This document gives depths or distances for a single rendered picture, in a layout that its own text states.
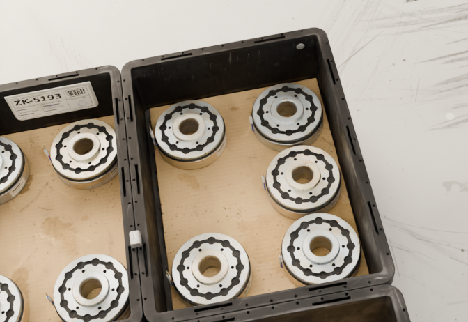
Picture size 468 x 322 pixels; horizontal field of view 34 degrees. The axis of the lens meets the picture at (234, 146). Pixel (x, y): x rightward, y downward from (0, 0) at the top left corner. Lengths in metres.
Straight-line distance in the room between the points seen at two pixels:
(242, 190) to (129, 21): 0.52
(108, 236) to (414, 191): 0.48
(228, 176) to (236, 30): 0.41
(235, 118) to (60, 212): 0.29
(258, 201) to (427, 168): 0.32
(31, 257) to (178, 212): 0.21
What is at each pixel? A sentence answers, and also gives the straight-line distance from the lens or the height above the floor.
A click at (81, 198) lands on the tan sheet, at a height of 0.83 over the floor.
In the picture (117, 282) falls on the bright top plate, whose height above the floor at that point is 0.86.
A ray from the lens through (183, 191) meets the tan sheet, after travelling 1.10.
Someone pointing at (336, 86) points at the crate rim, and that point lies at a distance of 1.06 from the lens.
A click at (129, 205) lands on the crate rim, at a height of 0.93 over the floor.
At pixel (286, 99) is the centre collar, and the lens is 1.13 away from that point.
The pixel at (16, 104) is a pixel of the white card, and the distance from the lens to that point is 1.17.
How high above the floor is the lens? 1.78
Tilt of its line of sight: 57 degrees down
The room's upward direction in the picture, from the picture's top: 10 degrees counter-clockwise
